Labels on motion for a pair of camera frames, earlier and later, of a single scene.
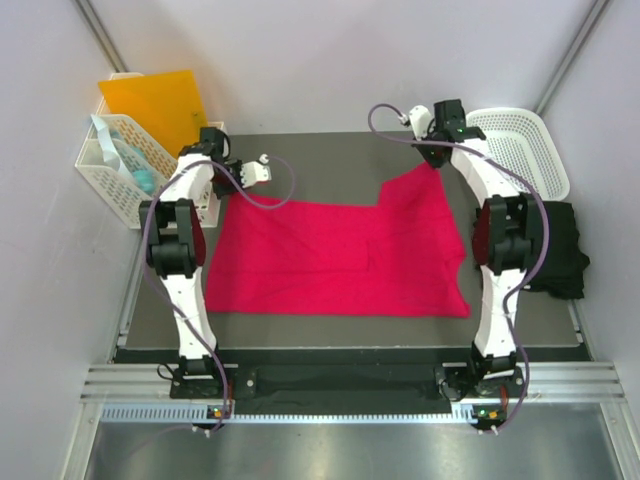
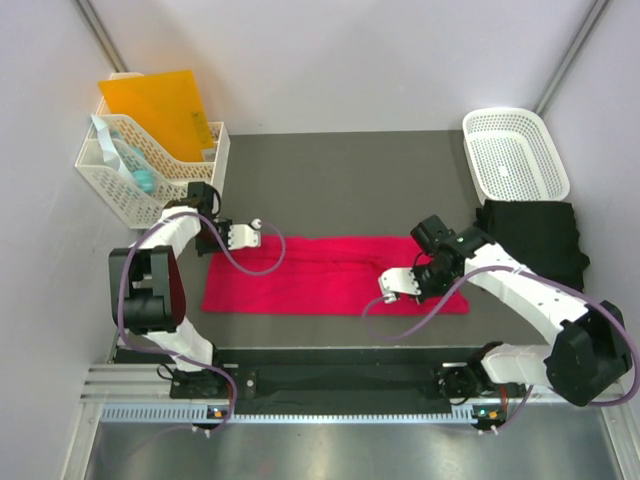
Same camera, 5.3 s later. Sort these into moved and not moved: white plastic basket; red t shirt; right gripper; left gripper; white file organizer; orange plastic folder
Moved: left gripper; red t shirt; right gripper
Not moved: white plastic basket; orange plastic folder; white file organizer
